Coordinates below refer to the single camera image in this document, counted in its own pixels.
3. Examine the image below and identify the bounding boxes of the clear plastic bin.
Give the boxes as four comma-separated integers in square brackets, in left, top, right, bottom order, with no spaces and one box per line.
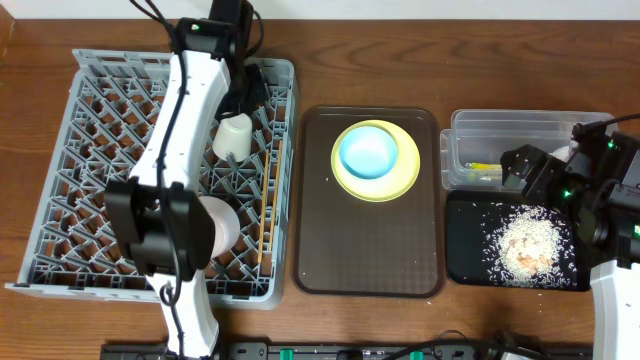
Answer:
[440,109,613,192]

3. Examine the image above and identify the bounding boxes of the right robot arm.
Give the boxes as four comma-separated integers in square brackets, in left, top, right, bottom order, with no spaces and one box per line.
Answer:
[500,130,639,359]

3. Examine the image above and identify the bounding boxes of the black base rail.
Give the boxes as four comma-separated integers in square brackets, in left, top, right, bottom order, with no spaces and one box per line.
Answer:
[99,339,596,360]

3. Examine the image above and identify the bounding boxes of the black plastic waste tray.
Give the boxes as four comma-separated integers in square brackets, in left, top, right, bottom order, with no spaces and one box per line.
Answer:
[444,189,595,292]

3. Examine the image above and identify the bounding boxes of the light blue saucer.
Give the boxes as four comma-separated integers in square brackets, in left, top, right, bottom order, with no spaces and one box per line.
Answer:
[338,126,398,180]

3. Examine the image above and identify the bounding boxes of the white bowl with food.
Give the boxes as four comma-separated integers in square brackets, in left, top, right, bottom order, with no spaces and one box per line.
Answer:
[199,196,240,258]

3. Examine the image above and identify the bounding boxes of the brown plastic serving tray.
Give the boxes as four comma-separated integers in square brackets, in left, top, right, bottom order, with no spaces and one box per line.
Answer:
[293,107,445,298]

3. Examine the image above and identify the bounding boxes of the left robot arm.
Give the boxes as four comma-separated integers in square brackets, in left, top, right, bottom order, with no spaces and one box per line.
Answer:
[105,18,254,359]

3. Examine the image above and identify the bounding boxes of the wooden chopstick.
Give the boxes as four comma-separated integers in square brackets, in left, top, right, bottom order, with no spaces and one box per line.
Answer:
[258,150,271,264]
[269,139,284,247]

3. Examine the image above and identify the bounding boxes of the grey plastic dish rack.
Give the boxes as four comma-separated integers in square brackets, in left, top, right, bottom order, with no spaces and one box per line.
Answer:
[10,49,298,310]

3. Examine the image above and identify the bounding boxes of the white upturned cup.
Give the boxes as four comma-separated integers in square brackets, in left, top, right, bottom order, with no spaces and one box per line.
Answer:
[212,114,253,162]

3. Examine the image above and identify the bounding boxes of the green snack wrapper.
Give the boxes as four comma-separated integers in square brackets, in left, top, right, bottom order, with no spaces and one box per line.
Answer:
[464,162,502,172]

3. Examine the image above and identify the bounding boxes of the yellow-green plate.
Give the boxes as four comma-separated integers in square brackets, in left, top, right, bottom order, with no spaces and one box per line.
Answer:
[330,119,420,202]

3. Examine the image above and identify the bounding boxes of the white tissue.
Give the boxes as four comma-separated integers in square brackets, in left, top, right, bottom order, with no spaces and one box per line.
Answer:
[551,145,575,162]

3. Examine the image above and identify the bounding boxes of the spilled rice food waste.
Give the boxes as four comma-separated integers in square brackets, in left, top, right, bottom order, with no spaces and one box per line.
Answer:
[459,199,581,290]

